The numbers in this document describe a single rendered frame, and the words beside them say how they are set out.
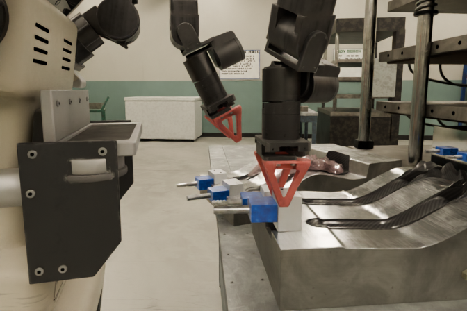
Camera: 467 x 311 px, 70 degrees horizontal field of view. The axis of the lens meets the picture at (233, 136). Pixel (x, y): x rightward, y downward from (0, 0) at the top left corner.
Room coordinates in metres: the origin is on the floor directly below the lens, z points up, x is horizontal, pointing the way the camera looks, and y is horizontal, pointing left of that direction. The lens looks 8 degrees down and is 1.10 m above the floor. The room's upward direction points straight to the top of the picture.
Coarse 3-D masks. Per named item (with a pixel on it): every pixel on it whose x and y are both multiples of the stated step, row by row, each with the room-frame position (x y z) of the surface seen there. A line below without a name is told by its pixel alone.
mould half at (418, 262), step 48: (336, 192) 0.69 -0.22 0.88; (432, 192) 0.56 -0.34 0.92; (288, 240) 0.45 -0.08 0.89; (336, 240) 0.45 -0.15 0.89; (384, 240) 0.46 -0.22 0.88; (432, 240) 0.45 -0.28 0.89; (288, 288) 0.42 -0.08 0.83; (336, 288) 0.43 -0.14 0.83; (384, 288) 0.43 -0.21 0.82; (432, 288) 0.44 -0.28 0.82
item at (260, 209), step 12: (252, 204) 0.48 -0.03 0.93; (264, 204) 0.48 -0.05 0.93; (276, 204) 0.48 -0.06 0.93; (300, 204) 0.48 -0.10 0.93; (252, 216) 0.47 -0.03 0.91; (264, 216) 0.48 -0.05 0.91; (276, 216) 0.48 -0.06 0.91; (288, 216) 0.48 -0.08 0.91; (300, 216) 0.48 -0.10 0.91; (288, 228) 0.48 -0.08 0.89; (300, 228) 0.48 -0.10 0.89
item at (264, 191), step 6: (264, 186) 0.62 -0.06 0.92; (240, 192) 0.62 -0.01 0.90; (246, 192) 0.62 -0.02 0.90; (252, 192) 0.62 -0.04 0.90; (258, 192) 0.62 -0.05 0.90; (264, 192) 0.59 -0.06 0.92; (240, 198) 0.61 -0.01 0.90; (246, 198) 0.59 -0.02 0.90; (216, 204) 0.60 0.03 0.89; (222, 204) 0.60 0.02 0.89; (228, 204) 0.60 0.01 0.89; (234, 204) 0.60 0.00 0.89; (240, 204) 0.60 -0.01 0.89; (246, 204) 0.59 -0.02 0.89
